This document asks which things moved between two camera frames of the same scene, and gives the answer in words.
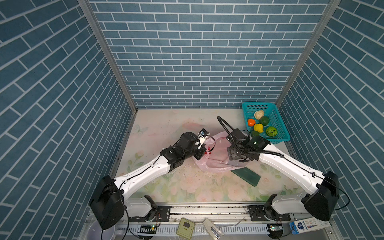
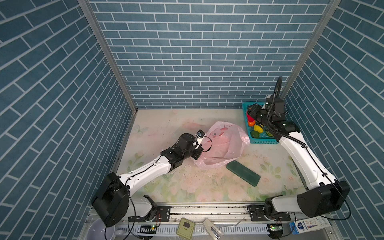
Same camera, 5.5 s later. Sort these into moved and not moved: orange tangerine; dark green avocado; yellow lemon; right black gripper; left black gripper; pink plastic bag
Moved: right black gripper; pink plastic bag
Not moved: orange tangerine; dark green avocado; left black gripper; yellow lemon
